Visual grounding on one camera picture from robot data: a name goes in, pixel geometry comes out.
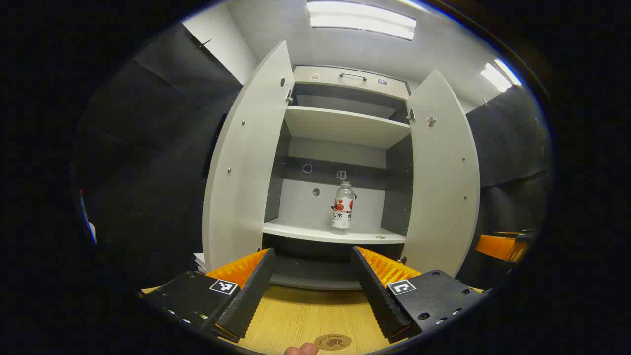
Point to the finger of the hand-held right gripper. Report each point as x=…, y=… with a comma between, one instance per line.
x=495, y=246

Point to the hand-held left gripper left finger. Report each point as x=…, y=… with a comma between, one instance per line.
x=251, y=301

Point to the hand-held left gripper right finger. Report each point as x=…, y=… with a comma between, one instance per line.
x=379, y=301

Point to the round brown coaster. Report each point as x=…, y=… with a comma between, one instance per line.
x=333, y=341

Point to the white cabinet door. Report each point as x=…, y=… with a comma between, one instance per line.
x=246, y=162
x=441, y=187

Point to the clear bottle with red label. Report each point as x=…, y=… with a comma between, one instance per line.
x=342, y=217

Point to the white cabinet shelf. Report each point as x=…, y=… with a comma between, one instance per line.
x=305, y=230
x=345, y=128

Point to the white and grey cabinet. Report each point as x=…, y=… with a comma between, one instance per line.
x=300, y=202

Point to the black backdrop cloth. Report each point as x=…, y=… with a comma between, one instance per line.
x=148, y=172
x=512, y=148

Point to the rectangular ceiling light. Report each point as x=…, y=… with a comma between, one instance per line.
x=500, y=75
x=360, y=19

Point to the white drawer front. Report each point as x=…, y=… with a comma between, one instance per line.
x=325, y=83

